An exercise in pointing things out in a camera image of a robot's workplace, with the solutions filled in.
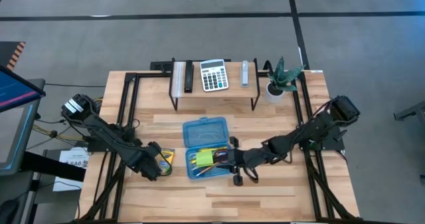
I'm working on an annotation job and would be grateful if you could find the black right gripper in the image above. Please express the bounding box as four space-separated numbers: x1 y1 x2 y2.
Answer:
217 136 272 187

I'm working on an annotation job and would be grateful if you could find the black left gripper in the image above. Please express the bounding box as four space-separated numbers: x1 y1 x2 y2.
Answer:
132 141 169 181

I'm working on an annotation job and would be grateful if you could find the green yellow crayon box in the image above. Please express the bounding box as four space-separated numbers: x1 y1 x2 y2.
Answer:
157 147 176 177

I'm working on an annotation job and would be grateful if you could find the orange pencil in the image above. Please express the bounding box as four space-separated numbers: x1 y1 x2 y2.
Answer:
195 163 220 178

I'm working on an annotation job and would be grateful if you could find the green sticky note pad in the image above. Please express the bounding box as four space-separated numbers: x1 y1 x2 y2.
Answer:
195 150 214 168

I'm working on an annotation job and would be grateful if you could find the blue plastic pencil box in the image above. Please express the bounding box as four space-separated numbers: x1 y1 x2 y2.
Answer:
182 116 234 180

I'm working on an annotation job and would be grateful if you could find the wooden shelf with black legs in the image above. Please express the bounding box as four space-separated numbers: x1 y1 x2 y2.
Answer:
168 58 261 112

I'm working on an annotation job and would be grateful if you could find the white grey desk calculator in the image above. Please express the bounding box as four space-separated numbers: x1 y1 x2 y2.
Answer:
199 58 230 93

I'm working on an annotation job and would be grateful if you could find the white eraser block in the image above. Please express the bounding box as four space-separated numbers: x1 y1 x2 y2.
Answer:
171 61 185 98

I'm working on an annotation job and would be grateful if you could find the white stapler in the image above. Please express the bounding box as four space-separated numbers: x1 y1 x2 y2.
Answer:
240 60 250 88

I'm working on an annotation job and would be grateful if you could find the black stapler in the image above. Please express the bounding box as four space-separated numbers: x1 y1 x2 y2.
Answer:
183 60 195 94

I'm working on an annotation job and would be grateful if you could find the white printed paper sheet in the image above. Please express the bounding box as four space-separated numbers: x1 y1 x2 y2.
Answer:
52 147 90 192

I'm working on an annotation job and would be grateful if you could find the black power strip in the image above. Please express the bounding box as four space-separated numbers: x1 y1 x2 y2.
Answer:
149 60 174 73

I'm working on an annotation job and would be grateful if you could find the snake plant in white pot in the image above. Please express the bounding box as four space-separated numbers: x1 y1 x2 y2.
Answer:
264 56 305 104

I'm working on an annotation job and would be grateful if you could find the black stand bar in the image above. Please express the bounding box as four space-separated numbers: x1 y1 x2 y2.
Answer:
20 150 86 182

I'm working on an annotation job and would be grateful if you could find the grey framed display panel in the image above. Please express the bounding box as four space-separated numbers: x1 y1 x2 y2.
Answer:
0 99 41 177

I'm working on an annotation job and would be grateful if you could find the blue tilted monitor screen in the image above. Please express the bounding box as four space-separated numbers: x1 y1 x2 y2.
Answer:
0 66 46 114

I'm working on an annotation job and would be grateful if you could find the black mat with orange stripes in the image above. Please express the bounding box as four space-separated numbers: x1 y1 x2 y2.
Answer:
0 41 27 72

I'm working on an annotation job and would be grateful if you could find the grey chair base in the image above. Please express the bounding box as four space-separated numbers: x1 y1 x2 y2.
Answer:
393 100 425 122

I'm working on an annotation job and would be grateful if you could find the black aluminium table frame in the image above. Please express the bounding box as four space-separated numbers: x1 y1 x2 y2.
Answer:
257 69 363 223
76 71 172 223

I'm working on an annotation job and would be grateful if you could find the black floor cable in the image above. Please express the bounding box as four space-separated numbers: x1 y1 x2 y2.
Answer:
44 82 106 88

